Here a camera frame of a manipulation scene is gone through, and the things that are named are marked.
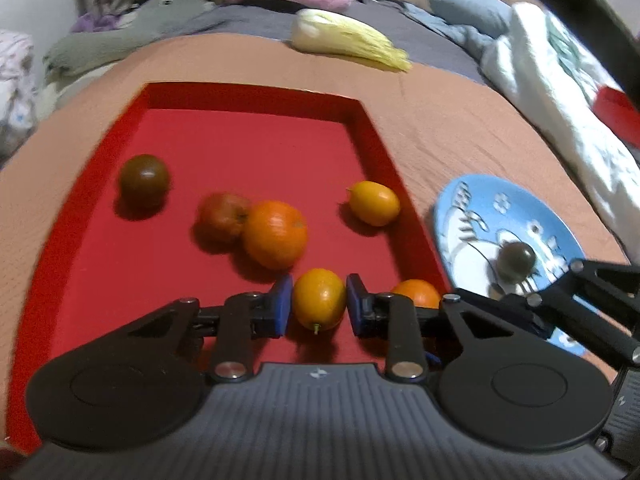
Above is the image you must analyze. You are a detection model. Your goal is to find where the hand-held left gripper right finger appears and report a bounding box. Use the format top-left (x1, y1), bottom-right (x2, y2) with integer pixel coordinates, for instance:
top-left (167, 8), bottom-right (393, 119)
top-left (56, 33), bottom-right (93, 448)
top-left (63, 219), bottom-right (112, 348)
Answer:
top-left (346, 273), bottom-right (520, 382)

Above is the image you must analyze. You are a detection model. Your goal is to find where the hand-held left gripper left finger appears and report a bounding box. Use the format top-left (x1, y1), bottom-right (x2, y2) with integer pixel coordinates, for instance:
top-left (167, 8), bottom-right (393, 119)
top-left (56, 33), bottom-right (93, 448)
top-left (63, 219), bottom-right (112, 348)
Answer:
top-left (121, 275), bottom-right (294, 381)

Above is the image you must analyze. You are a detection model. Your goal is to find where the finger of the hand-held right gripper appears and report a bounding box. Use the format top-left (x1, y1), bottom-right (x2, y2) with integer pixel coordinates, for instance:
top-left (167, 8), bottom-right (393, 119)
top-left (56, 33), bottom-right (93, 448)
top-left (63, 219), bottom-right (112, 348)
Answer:
top-left (457, 287), bottom-right (640, 367)
top-left (569, 258), bottom-right (640, 312)

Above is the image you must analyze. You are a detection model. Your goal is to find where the yellow kumquat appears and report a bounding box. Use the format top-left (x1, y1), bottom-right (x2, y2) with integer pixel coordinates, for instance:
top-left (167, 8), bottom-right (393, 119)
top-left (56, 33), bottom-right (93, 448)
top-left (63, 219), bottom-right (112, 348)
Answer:
top-left (347, 181), bottom-right (402, 226)
top-left (292, 268), bottom-right (349, 335)

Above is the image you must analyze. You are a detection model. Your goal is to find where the dark green-brown tomato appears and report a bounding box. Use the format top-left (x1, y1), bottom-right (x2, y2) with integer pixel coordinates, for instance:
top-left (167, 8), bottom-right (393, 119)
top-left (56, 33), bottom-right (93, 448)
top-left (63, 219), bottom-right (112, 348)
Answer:
top-left (495, 242), bottom-right (537, 283)
top-left (119, 154), bottom-right (171, 209)

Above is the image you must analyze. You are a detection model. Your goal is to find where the blue cartoon plate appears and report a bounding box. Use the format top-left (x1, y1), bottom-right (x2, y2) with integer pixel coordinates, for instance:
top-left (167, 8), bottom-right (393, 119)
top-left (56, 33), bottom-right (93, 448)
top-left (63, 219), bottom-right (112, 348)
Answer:
top-left (433, 174), bottom-right (591, 357)

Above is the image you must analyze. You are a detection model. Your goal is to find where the red tray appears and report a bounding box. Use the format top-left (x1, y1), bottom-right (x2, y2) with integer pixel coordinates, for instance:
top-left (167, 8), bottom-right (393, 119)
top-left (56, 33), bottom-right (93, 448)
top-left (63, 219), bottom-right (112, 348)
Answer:
top-left (7, 81), bottom-right (454, 456)

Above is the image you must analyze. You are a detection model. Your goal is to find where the small orange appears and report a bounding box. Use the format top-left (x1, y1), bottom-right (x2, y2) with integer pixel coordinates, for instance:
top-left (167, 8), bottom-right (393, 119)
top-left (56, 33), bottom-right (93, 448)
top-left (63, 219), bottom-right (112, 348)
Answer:
top-left (391, 279), bottom-right (442, 310)

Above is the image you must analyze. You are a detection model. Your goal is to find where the large orange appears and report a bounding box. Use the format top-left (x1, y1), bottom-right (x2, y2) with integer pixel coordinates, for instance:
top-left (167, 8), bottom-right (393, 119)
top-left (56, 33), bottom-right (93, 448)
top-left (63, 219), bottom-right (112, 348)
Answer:
top-left (243, 200), bottom-right (309, 271)

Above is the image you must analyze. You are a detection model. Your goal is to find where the red tomato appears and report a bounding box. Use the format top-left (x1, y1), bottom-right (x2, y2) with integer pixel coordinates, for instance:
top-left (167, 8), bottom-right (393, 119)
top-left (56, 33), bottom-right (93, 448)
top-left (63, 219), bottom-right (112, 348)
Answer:
top-left (197, 192), bottom-right (252, 245)

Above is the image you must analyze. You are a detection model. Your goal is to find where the red box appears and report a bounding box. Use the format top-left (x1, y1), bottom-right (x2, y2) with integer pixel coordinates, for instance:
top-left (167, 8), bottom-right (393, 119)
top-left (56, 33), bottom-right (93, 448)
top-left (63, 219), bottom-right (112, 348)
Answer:
top-left (593, 87), bottom-right (640, 150)

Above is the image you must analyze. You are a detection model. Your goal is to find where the white printed blanket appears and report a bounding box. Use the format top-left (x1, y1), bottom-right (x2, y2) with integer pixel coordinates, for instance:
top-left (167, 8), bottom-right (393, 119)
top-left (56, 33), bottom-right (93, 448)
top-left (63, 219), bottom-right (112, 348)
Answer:
top-left (479, 2), bottom-right (640, 257)

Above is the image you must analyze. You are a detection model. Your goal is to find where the napa cabbage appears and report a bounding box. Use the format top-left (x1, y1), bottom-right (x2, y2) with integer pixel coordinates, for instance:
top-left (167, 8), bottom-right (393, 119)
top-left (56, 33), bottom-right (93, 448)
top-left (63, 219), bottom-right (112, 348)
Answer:
top-left (291, 8), bottom-right (414, 73)

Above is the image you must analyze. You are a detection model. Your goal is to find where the light blue cloth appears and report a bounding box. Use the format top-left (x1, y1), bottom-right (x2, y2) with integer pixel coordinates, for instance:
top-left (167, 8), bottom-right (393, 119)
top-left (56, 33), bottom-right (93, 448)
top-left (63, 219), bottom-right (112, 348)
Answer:
top-left (404, 0), bottom-right (512, 57)

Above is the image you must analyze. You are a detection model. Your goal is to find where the grey plush toy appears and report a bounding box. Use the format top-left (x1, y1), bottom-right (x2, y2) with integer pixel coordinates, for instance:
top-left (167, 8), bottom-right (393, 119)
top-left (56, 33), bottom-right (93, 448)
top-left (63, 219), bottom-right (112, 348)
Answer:
top-left (42, 0), bottom-right (219, 80)

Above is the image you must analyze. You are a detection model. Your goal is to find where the purple cloth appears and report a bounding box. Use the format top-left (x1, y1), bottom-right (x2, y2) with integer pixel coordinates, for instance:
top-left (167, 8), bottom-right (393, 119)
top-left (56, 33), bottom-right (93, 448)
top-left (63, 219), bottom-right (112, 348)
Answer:
top-left (69, 10), bottom-right (137, 35)

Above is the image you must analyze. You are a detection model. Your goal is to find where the white floral cloth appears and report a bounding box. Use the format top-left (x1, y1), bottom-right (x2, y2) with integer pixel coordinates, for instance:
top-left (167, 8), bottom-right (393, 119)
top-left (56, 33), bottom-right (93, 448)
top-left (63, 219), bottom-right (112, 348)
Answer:
top-left (0, 29), bottom-right (40, 157)

